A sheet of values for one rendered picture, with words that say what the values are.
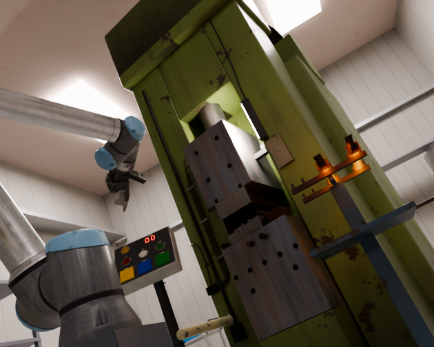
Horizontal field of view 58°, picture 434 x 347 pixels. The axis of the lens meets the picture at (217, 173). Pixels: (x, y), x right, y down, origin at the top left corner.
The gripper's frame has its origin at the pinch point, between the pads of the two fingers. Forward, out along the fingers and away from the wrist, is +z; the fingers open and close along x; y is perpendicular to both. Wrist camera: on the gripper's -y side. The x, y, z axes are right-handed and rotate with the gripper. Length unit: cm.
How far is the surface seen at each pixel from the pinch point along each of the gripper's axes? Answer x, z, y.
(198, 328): 52, 36, -27
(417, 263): 75, -4, -136
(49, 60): -290, 64, -32
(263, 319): 64, 22, -50
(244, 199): 14, -5, -60
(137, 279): 14.7, 41.6, -11.9
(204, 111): -57, -15, -71
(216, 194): 1, 2, -54
